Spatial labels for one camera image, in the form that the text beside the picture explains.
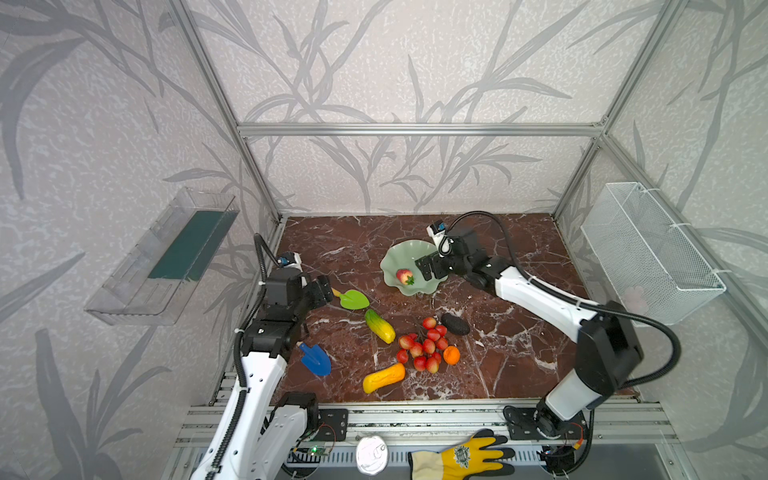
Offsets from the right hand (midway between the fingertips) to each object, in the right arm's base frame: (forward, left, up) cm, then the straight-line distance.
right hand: (430, 246), depth 86 cm
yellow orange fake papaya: (-32, +13, -16) cm, 38 cm away
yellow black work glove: (-49, -10, -16) cm, 53 cm away
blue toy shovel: (-26, +33, -19) cm, 46 cm away
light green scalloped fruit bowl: (+8, +8, -16) cm, 20 cm away
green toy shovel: (-7, +25, -19) cm, 32 cm away
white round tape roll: (-49, +15, -12) cm, 53 cm away
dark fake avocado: (-17, -7, -15) cm, 24 cm away
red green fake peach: (0, +7, -16) cm, 17 cm away
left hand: (-11, +29, +4) cm, 31 cm away
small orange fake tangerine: (-26, -5, -16) cm, 31 cm away
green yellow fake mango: (-18, +15, -15) cm, 28 cm away
